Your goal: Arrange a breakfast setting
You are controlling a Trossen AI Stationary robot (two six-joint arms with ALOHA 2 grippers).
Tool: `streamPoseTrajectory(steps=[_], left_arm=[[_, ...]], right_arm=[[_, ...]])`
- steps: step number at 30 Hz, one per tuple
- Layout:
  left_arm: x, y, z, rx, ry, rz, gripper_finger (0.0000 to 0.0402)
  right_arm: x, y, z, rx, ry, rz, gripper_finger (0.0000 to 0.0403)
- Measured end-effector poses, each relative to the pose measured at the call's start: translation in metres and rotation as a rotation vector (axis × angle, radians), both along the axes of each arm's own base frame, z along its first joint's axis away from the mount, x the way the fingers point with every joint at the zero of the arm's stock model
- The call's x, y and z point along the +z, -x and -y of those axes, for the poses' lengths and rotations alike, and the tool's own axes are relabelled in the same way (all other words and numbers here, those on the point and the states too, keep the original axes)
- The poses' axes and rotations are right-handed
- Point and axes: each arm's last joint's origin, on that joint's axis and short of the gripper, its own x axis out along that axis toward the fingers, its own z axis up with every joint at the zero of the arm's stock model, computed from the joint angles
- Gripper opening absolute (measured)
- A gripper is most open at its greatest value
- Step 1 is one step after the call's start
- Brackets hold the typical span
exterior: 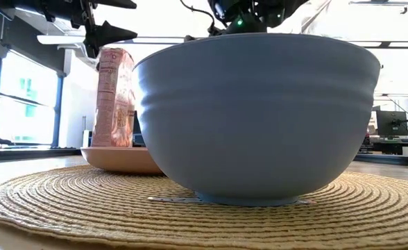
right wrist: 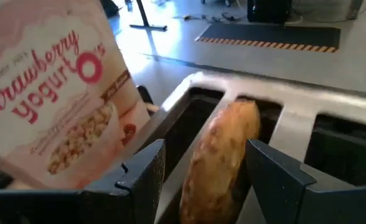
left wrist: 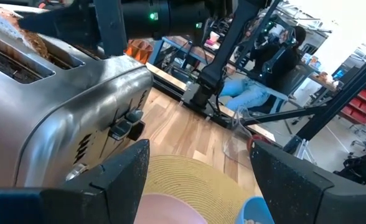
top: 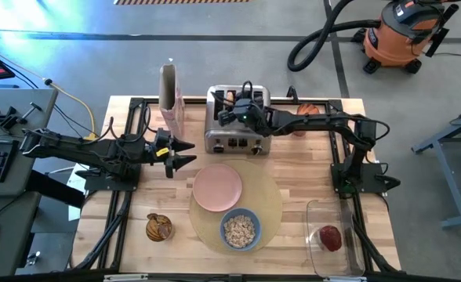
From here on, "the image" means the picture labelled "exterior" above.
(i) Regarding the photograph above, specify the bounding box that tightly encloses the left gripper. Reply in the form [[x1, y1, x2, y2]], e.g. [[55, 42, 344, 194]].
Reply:
[[40, 0, 138, 59]]

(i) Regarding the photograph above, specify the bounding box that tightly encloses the blue bowl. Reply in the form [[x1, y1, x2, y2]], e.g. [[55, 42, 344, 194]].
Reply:
[[131, 33, 382, 208]]

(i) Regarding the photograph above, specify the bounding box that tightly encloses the round woven straw placemat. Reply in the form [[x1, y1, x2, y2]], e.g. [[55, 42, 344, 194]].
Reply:
[[0, 165, 408, 250]]

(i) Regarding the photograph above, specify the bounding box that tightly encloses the pink snack bag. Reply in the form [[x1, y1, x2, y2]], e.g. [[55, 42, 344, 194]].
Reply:
[[91, 47, 137, 148]]

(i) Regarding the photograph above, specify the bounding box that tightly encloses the pink plate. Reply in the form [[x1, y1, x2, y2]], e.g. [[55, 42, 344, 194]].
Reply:
[[80, 146, 165, 176]]

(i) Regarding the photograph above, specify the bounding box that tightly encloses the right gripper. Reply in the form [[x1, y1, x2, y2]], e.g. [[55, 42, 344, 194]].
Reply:
[[207, 0, 271, 35]]

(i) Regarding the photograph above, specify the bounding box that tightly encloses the black aluminium rig frame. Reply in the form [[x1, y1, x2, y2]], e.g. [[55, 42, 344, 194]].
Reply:
[[0, 147, 408, 167]]

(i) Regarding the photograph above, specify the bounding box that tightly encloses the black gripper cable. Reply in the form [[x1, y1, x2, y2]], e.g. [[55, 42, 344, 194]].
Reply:
[[179, 0, 223, 38]]

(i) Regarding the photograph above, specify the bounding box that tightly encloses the blue steel column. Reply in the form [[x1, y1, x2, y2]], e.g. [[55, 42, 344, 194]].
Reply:
[[51, 74, 65, 149]]

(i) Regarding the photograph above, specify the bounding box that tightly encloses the dark computer monitor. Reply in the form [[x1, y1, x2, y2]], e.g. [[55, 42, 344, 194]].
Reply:
[[375, 110, 408, 137]]

